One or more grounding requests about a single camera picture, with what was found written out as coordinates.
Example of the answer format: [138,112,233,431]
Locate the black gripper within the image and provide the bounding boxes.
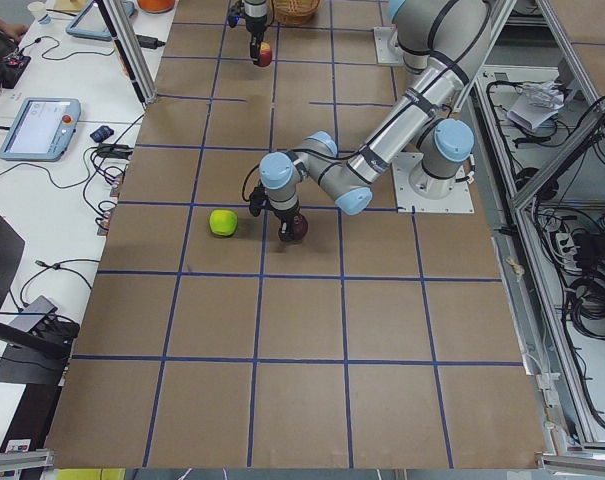
[227,0,268,65]
[249,185,302,243]

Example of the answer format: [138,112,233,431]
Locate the red apple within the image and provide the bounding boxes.
[254,42,273,68]

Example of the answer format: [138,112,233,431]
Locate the dark purple apple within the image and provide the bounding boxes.
[287,213,308,241]

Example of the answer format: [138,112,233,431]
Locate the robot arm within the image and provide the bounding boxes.
[226,0,271,67]
[247,1,492,242]

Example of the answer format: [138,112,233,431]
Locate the wicker basket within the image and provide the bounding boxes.
[273,0,321,26]

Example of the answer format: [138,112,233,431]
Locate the person's hand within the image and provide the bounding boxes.
[0,22,28,42]

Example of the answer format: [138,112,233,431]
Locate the green apple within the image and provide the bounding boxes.
[209,209,238,237]

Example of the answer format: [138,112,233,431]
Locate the black power brick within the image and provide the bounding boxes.
[136,34,166,50]

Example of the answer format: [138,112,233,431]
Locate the orange bucket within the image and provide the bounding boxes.
[137,0,176,14]

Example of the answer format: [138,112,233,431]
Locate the right teach pendant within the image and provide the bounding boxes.
[65,1,112,41]

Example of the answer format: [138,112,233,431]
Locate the teach pendant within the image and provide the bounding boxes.
[0,97,81,162]
[65,1,112,41]

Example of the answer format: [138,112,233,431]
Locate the white paper cup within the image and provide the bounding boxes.
[27,1,51,25]

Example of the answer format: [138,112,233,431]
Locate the crumpled white papers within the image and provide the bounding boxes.
[507,81,565,131]

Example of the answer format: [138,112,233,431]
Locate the black monitor stand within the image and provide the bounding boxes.
[0,215,79,386]

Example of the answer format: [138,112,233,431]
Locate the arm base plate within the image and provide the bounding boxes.
[373,26,404,67]
[391,152,475,214]

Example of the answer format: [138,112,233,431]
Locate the front aluminium frame post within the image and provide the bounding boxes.
[96,0,157,105]

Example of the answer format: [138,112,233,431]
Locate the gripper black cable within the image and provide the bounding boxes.
[240,89,433,206]

